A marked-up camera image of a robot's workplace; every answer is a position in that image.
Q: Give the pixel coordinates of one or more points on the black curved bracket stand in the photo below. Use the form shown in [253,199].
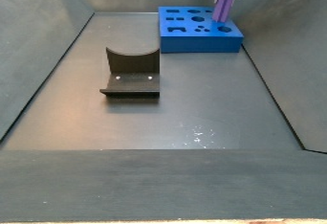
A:
[134,74]

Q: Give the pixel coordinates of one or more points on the blue shape-sorting foam board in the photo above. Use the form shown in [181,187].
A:
[189,31]

